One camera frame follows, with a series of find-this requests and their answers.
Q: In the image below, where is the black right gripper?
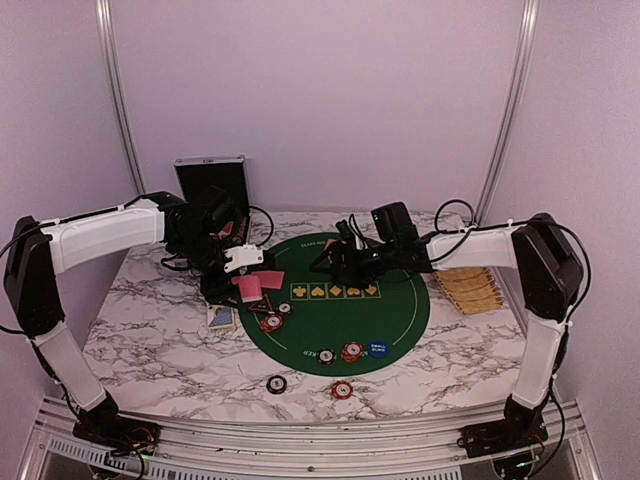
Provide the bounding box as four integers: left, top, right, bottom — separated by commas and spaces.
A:
310, 240, 400, 289

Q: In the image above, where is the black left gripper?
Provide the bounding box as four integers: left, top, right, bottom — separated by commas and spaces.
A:
172, 231, 243, 308

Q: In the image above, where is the red playing card deck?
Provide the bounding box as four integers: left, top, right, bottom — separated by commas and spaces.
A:
236, 275, 263, 303

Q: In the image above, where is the black red triangular dealer button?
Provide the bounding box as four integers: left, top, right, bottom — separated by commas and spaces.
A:
248, 295, 275, 314

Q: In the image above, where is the blue small blind button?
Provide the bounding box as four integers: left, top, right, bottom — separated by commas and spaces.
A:
367, 340, 390, 359

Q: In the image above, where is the black orange 100 chip stack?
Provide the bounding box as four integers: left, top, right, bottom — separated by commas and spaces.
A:
266, 375, 287, 395

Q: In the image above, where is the red beige 5 chip stack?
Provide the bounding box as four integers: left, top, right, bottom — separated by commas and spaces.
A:
331, 381, 353, 400

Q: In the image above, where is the red card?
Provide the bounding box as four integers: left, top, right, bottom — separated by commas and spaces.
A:
324, 239, 341, 254
254, 271, 285, 290

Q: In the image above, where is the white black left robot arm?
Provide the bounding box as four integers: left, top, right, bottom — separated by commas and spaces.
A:
1, 188, 263, 445

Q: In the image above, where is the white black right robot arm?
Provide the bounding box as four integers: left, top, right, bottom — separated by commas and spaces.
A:
309, 202, 591, 448

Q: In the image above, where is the blue gold card box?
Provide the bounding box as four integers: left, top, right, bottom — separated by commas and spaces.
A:
207, 305, 236, 331

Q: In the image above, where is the round green poker mat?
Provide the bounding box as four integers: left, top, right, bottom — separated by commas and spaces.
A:
240, 233, 430, 377

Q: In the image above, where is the aluminium poker chip case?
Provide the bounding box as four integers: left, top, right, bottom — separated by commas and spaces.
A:
174, 154, 251, 243

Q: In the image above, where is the woven bamboo tray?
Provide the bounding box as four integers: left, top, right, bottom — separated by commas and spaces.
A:
435, 267, 504, 315

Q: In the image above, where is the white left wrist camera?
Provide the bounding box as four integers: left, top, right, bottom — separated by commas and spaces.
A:
223, 244, 264, 273

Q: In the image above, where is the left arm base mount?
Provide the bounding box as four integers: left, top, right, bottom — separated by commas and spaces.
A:
73, 416, 160, 456

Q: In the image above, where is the front aluminium rail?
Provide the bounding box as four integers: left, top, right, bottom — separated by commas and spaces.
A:
14, 399, 601, 480

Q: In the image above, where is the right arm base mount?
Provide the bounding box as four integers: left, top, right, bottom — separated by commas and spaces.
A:
457, 420, 549, 458

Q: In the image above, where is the left aluminium frame post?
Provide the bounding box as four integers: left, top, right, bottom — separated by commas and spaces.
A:
95, 0, 147, 195

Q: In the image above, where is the aluminium frame post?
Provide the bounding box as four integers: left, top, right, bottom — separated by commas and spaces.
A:
95, 0, 147, 195
476, 0, 540, 224

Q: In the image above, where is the right aluminium frame post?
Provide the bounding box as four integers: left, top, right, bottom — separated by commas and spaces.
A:
476, 0, 540, 224

